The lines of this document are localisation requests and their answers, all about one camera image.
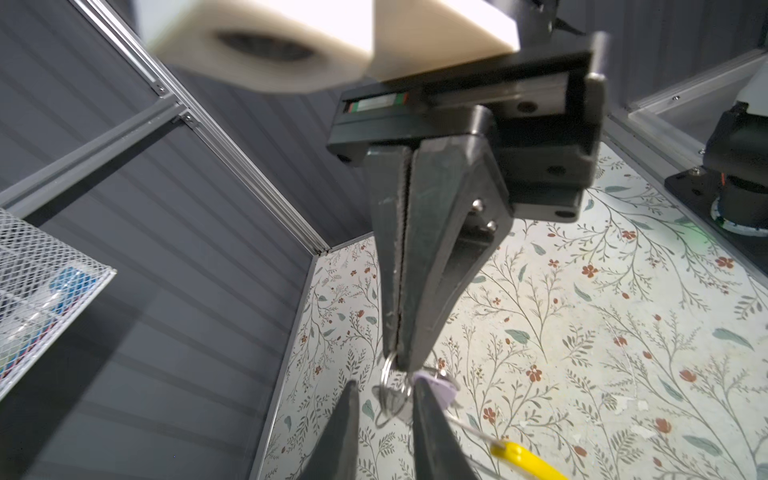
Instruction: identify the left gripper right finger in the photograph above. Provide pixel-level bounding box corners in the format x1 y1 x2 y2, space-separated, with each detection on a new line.
412 379 478 480

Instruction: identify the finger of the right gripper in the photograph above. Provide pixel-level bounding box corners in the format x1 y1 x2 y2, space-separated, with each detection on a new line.
363 145 413 359
397 135 513 372

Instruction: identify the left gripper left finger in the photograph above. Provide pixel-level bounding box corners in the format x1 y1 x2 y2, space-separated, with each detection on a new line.
299 380 360 480

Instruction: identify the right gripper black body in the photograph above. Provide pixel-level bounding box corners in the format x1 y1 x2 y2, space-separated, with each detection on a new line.
327 31 610 222

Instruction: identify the brass key purple tag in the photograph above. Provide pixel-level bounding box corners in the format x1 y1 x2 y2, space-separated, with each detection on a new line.
413 368 460 410

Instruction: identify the aluminium mounting rail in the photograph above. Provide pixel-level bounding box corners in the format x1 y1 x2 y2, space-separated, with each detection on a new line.
602 47 768 289

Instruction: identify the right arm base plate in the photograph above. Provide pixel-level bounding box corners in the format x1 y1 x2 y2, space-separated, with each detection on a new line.
664 167 767 279

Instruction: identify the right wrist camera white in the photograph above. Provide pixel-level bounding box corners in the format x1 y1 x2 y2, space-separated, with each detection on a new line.
133 0 521 94

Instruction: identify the white wire mesh basket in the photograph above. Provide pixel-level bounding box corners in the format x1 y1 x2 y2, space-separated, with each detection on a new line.
1 210 117 397

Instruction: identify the aluminium frame crossbar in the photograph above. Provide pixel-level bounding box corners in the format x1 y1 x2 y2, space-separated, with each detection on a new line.
1 94 186 218

